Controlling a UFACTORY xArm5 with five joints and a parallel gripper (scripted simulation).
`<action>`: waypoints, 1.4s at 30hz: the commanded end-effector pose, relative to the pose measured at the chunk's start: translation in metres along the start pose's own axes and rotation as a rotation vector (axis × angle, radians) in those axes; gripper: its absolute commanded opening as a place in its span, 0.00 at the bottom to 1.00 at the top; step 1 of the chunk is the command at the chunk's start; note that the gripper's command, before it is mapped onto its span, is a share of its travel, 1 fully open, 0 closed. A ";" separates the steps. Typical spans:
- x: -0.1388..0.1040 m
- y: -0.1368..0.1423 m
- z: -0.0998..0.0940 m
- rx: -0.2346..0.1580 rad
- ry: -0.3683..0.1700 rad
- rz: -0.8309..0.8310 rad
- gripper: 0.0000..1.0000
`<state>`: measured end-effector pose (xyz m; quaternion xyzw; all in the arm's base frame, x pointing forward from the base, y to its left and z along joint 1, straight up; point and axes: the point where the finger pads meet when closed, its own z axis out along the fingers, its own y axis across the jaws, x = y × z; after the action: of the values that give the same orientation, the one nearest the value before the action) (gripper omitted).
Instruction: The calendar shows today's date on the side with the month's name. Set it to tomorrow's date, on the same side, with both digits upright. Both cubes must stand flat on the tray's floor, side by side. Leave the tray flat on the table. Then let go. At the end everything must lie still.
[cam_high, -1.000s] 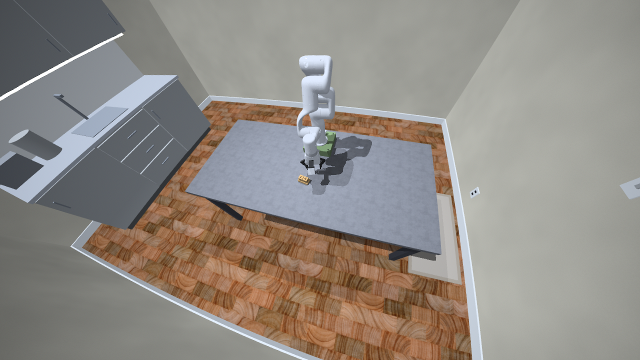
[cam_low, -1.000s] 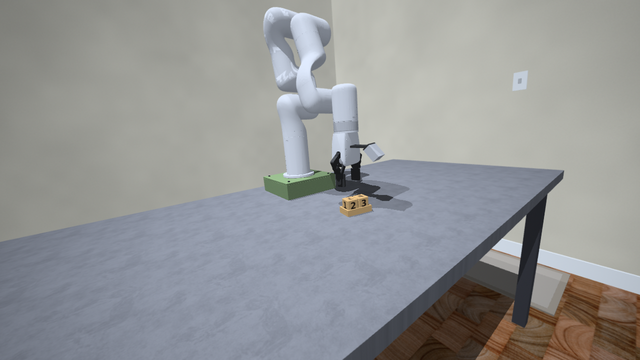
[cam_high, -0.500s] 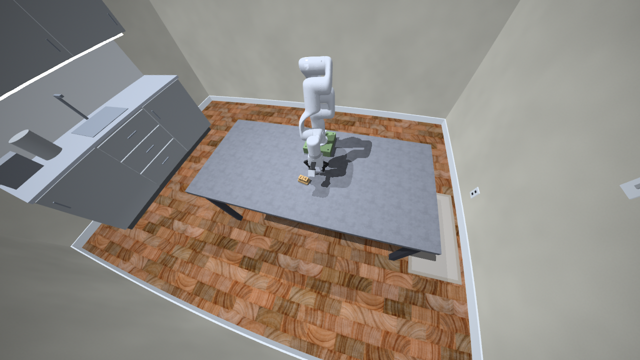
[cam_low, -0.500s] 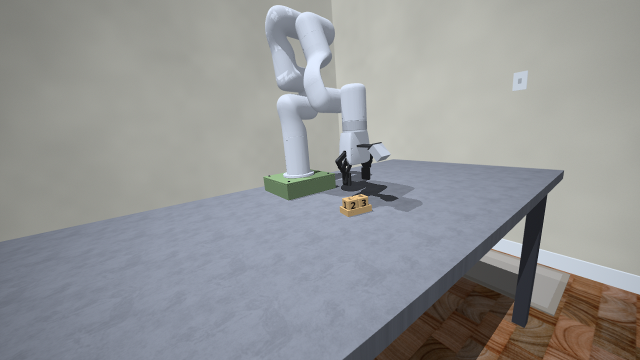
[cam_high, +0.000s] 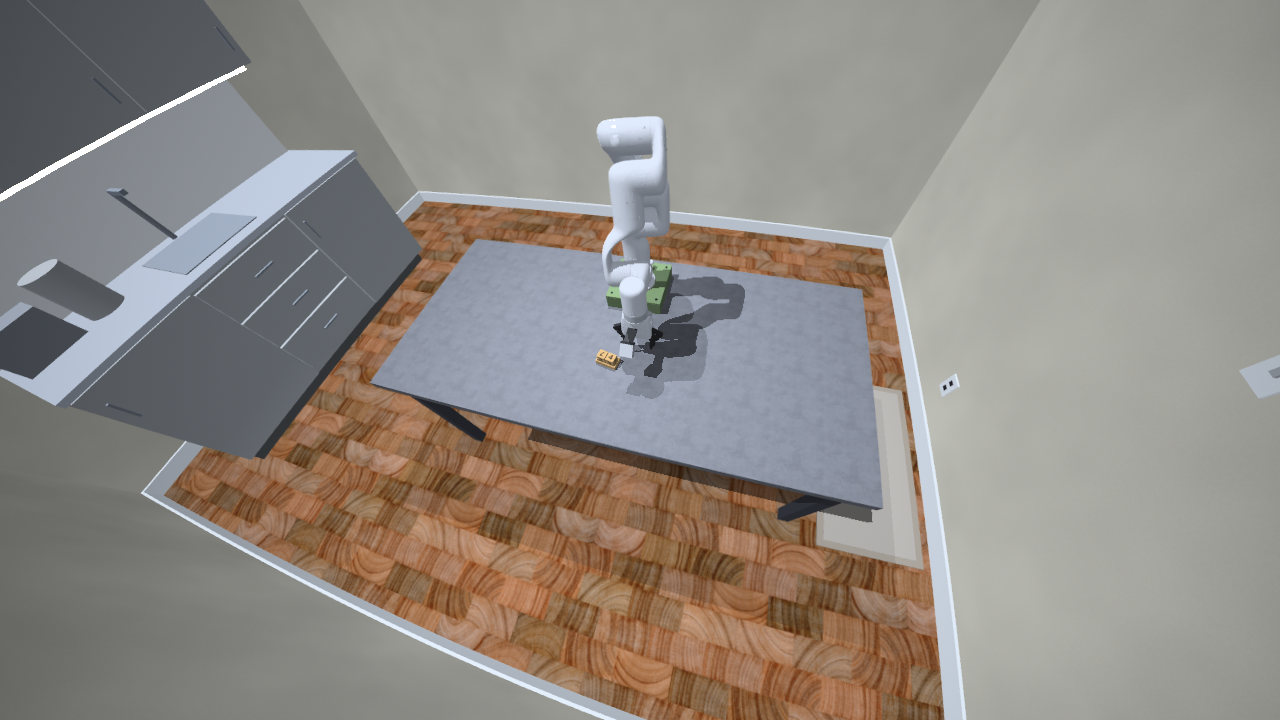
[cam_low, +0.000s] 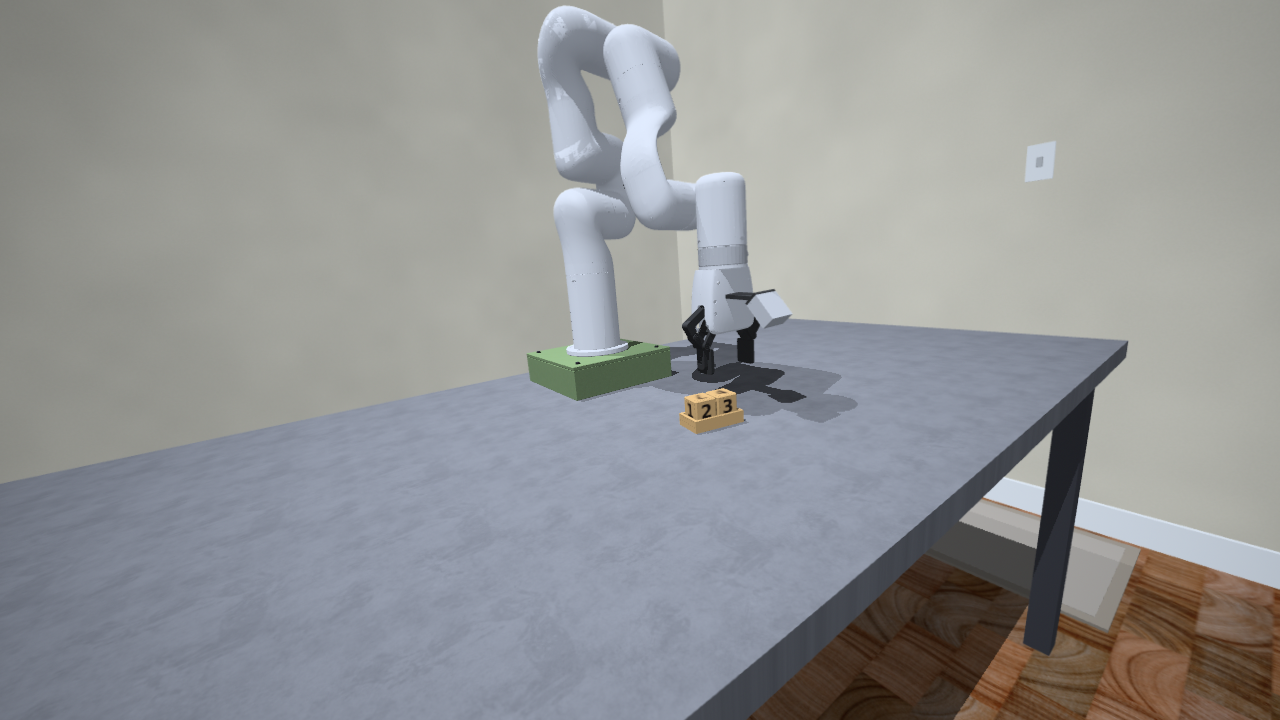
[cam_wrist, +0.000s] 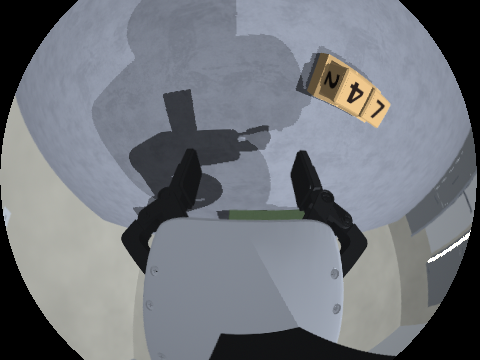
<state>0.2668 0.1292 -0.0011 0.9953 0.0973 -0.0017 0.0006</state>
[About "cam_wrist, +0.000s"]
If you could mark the tan wooden number cube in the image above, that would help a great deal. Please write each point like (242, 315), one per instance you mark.
(374, 108)
(345, 88)

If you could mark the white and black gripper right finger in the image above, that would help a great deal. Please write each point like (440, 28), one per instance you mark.
(319, 205)

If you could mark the tan wooden tray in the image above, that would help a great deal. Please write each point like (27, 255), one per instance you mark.
(319, 76)

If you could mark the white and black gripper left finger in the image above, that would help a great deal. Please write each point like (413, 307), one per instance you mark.
(172, 202)

